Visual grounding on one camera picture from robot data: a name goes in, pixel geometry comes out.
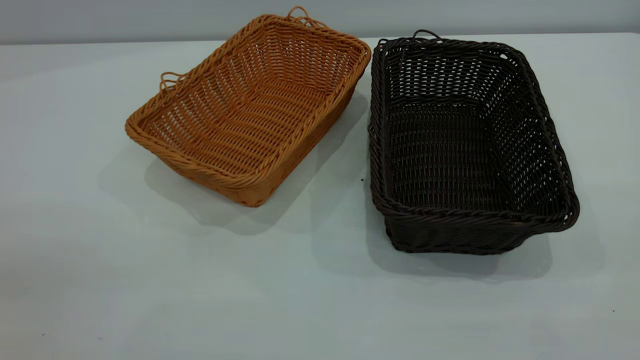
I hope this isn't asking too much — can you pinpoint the light brown wicker basket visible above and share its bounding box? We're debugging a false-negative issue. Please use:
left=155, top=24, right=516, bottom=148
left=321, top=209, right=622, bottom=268
left=125, top=6, right=372, bottom=208

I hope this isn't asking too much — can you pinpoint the dark brown wicker basket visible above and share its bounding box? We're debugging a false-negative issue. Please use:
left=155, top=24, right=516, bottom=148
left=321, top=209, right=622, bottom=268
left=368, top=29, right=581, bottom=256

